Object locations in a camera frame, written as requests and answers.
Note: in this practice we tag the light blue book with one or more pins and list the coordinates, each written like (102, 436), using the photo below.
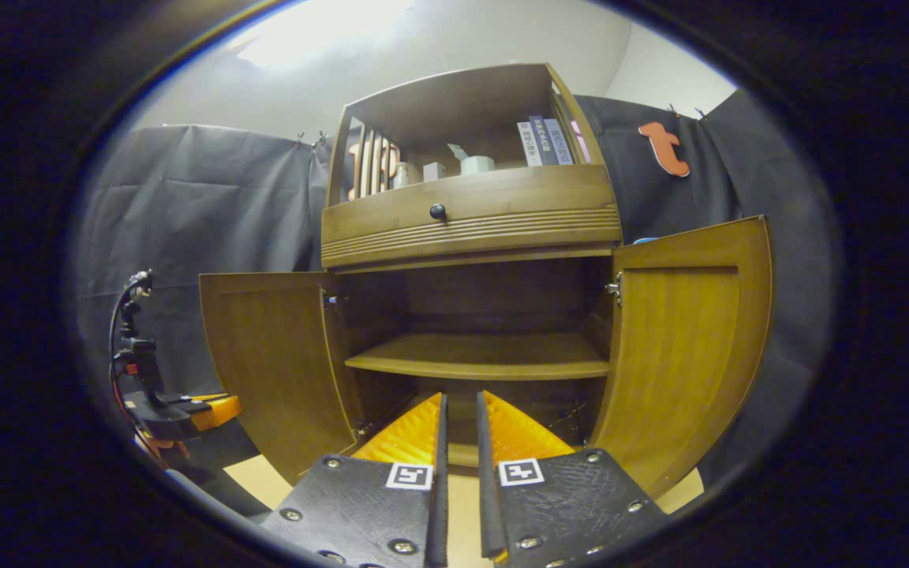
(559, 143)

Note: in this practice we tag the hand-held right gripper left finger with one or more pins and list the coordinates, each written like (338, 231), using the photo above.
(360, 505)

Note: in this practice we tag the wooden double-door shoe cabinet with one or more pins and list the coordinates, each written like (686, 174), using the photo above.
(462, 102)

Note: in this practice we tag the small white box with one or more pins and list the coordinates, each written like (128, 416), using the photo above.
(433, 172)

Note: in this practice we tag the wooden cabinet drawer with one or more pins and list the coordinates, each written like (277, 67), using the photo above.
(518, 205)

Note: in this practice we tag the dark blue book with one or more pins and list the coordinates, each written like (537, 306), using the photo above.
(544, 142)

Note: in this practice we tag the wooden shoe cabinet door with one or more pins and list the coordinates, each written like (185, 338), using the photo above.
(273, 355)
(683, 347)

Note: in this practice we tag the wooden inner shelf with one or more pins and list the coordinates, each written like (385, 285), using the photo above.
(478, 355)

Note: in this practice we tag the metal door hinge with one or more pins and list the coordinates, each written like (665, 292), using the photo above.
(332, 298)
(615, 289)
(362, 430)

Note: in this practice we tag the white book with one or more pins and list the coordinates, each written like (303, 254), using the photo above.
(528, 146)

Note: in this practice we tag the mint green cup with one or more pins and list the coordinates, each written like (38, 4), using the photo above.
(476, 165)

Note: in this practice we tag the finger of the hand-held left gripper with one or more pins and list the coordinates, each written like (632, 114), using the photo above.
(214, 412)

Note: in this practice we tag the black backdrop cloth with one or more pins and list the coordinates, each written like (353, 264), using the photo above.
(186, 205)

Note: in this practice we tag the black round drawer knob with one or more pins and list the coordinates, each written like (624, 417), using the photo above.
(438, 212)

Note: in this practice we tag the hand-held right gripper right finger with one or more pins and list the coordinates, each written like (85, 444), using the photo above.
(573, 505)

